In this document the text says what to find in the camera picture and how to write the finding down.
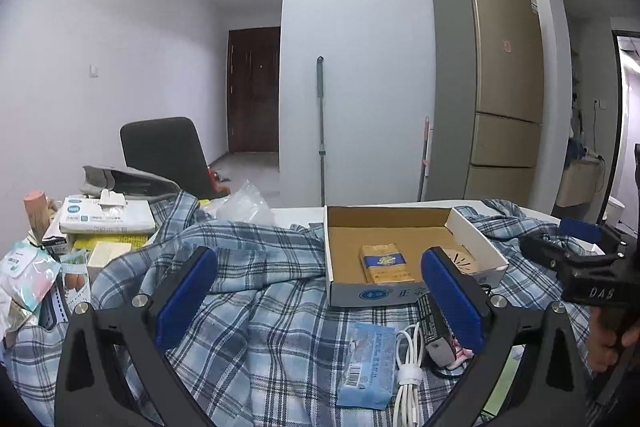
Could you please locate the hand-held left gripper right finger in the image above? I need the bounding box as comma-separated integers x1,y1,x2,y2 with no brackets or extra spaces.
420,246,588,427

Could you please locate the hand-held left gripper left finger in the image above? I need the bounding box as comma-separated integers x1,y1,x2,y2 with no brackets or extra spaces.
54,246,221,427

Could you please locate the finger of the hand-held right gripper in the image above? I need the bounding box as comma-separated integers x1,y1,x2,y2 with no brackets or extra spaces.
559,218,621,253
520,233,621,275

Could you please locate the small dark box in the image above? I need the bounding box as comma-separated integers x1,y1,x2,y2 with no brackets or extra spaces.
416,294,456,348

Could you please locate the white power adapter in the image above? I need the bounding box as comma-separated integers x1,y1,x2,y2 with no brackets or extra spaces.
425,338,475,370

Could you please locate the white cable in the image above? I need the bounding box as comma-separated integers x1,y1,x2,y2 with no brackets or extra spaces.
392,322,426,427

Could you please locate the blue plaid shirt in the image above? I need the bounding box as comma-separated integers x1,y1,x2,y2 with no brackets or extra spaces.
10,194,608,427

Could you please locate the shallow cardboard box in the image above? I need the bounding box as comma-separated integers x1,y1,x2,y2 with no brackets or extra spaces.
323,204,510,308

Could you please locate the person's right hand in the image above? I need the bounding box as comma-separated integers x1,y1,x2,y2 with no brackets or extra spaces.
586,309,638,377

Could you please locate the white toilet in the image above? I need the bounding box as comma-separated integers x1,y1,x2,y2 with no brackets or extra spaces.
605,196,626,224

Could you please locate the beige sink cabinet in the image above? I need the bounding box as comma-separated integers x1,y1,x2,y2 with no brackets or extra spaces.
555,154,606,208

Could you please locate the blue hanging towel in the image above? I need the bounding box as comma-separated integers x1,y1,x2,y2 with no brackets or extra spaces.
567,139,589,168

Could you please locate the yellow cigarette pack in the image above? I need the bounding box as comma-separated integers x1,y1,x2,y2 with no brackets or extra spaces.
359,243,423,285

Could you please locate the cream box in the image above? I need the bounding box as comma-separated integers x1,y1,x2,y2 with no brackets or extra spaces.
86,241,133,283

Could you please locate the yellow book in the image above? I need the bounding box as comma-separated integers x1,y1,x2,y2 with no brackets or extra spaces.
72,233,148,253

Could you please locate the blue tissue packet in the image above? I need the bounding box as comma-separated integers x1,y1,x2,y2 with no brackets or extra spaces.
335,321,398,410

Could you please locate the clear plastic bag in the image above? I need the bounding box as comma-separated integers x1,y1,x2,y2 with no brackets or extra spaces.
202,179,276,228

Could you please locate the clear packet with orange print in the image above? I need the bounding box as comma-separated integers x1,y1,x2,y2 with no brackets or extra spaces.
59,252,93,308

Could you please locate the white tissue pack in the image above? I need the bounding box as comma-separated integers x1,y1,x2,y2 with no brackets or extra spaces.
59,189,155,235

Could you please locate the small white box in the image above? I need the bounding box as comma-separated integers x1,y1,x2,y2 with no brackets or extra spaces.
42,222,71,255

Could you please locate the dark grey chair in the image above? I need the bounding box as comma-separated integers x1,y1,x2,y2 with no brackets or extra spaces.
120,117,222,200

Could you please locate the pastel packet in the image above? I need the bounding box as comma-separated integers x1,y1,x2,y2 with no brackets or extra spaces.
0,242,56,313

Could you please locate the gold refrigerator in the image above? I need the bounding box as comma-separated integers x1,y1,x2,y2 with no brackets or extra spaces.
431,0,545,208

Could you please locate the pink cylinder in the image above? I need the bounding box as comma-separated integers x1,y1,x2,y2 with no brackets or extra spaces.
22,191,51,235

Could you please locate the dark wooden door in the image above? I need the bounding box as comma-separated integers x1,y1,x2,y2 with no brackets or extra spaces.
227,27,282,154

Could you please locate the pink broom handle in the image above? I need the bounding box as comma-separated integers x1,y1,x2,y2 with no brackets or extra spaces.
417,117,434,202

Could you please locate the grey mop handle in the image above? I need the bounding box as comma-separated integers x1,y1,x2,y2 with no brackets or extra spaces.
315,56,329,208

